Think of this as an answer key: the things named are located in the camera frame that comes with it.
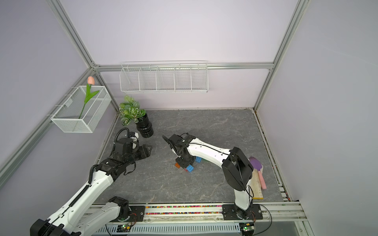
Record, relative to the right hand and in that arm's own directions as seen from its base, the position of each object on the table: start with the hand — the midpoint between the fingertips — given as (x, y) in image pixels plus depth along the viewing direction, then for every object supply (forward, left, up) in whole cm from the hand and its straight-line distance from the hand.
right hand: (185, 161), depth 85 cm
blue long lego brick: (-4, -3, 0) cm, 5 cm away
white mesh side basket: (+21, +59, +21) cm, 66 cm away
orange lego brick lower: (-6, +4, +8) cm, 10 cm away
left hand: (+3, +20, +9) cm, 23 cm away
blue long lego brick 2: (-11, -7, +27) cm, 30 cm away
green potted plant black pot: (+22, +31, +21) cm, 44 cm away
